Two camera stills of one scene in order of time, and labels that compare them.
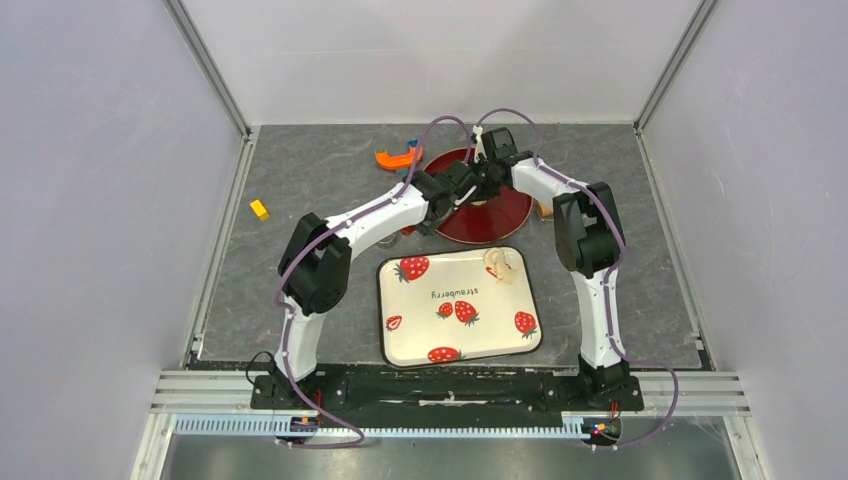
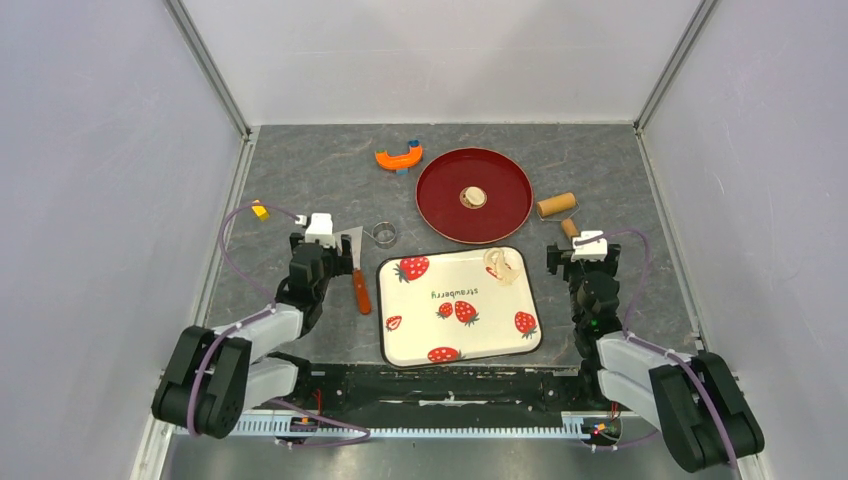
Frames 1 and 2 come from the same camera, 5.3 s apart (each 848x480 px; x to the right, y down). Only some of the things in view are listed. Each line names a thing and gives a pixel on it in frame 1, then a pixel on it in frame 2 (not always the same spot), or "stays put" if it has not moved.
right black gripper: [490, 194] -> [556, 257]
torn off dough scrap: [503, 263] stays put
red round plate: [486, 220] stays put
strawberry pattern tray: [444, 307] stays put
